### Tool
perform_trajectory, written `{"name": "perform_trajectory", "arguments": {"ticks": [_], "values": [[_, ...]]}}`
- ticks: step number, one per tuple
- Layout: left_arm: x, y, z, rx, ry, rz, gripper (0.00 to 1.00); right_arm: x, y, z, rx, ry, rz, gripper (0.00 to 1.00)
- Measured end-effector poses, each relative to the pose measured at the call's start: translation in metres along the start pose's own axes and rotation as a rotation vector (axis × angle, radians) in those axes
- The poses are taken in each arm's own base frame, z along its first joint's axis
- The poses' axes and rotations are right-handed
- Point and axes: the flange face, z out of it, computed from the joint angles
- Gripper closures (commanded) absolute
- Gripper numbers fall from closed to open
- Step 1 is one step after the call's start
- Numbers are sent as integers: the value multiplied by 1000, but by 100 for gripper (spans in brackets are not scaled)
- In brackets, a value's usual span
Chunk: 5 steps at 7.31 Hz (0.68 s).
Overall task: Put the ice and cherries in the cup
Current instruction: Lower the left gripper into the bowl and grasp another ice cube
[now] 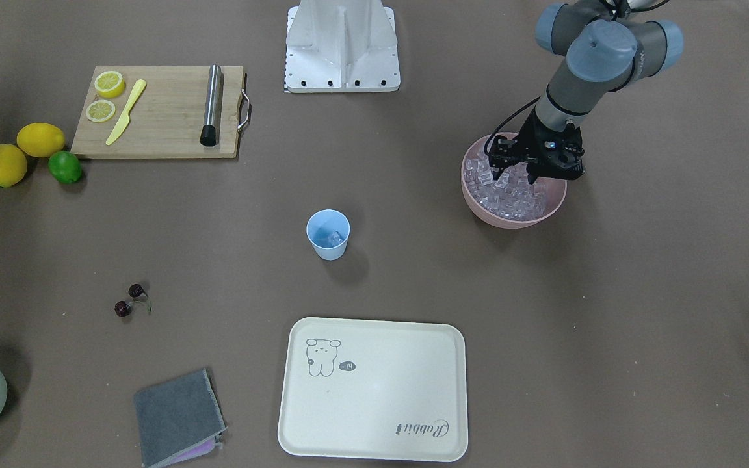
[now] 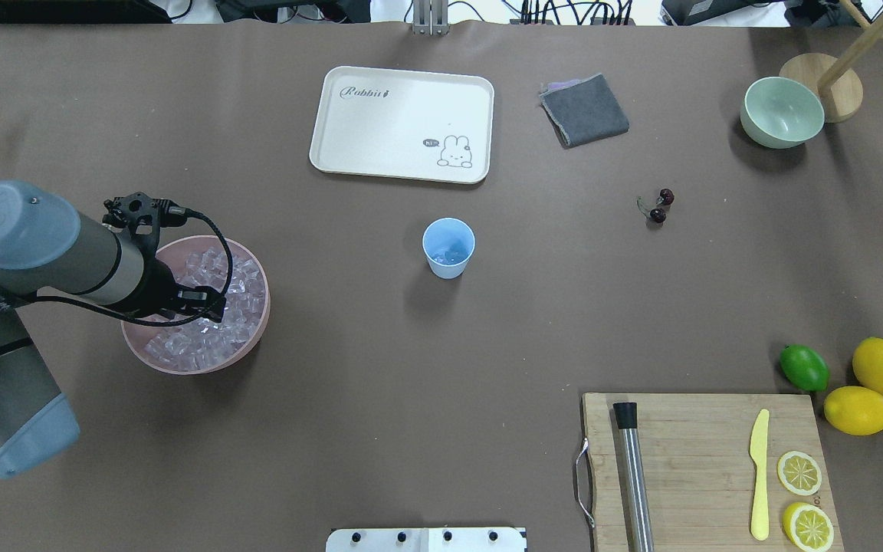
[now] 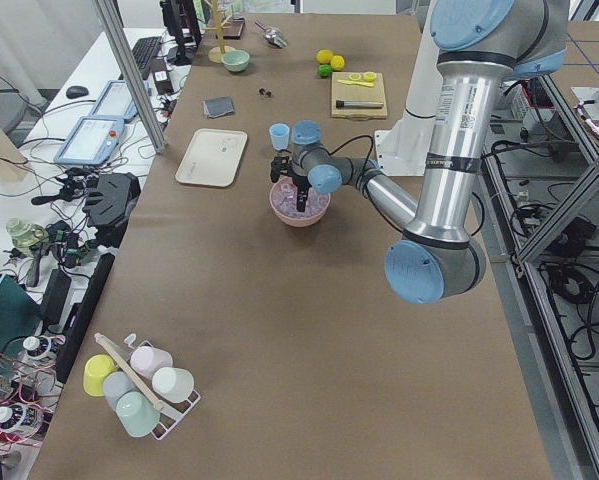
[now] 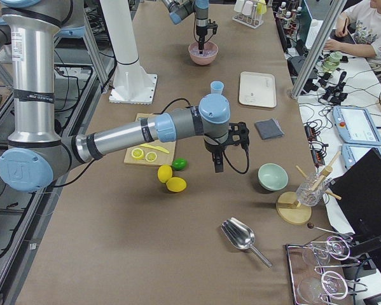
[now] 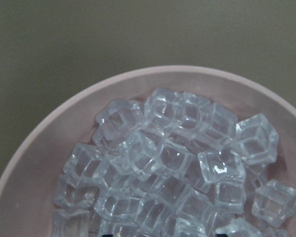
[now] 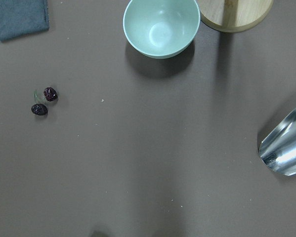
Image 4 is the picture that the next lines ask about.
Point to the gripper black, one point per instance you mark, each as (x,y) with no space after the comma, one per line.
(213,147)
(201,32)

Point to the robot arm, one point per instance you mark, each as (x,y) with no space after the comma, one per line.
(200,8)
(36,154)

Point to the clear ice cubes pile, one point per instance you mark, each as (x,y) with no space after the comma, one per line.
(208,51)

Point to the light blue cup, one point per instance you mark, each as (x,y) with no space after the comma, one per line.
(217,87)

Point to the steel ice scoop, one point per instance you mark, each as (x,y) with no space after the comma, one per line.
(242,237)

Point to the wooden cup stand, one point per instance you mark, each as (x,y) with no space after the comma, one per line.
(294,212)

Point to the clear textured glass cup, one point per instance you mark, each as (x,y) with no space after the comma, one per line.
(308,196)

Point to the pink bowl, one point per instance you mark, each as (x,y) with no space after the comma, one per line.
(202,60)

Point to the green lime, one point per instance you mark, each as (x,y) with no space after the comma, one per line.
(179,164)

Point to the yellow lemon lower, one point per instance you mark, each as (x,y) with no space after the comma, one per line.
(176,184)

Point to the yellow lemon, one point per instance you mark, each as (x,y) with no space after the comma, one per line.
(176,184)
(164,173)

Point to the yellow lemon upper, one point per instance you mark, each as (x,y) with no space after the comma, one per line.
(164,173)

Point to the mint green bowl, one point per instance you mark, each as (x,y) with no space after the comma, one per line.
(272,177)

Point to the white bottle rack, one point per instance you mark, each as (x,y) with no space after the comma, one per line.
(250,12)

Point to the grey folded cloth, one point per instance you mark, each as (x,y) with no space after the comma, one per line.
(269,129)

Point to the lemon half slice lower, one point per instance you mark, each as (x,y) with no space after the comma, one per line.
(151,156)

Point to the lemon half slice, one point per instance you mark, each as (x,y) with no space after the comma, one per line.
(137,153)
(151,156)

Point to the cream rabbit tray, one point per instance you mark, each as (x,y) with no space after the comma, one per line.
(257,89)

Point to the yellow plastic knife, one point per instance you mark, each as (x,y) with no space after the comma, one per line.
(157,148)

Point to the bamboo cutting board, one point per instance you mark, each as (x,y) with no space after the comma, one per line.
(162,159)

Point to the lemon half slice upper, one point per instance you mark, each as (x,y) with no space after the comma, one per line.
(137,153)

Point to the brown tipped stir stick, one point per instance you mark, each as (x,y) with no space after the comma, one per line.
(312,226)

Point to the blue teach pendant lower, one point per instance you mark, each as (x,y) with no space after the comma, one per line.
(351,153)

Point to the blue teach pendant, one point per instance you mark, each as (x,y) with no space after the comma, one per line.
(351,153)
(356,126)

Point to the blue teach pendant upper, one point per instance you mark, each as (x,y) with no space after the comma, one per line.
(356,126)

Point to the stemmed glass upper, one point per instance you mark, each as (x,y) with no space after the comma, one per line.
(320,253)

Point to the stemmed glass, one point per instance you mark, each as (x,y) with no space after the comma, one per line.
(326,289)
(320,253)

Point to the black monitor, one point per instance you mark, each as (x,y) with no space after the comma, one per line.
(360,191)

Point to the stemmed glass lower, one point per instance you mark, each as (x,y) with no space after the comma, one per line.
(326,289)

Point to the seated person white shirt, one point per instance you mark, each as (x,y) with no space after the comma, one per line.
(366,15)

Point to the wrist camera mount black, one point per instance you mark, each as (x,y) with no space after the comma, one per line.
(238,134)

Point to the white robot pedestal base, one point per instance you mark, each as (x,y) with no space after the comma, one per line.
(131,83)

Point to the aluminium frame post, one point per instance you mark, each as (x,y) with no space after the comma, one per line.
(313,55)

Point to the wire glass rack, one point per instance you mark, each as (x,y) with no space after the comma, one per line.
(299,270)

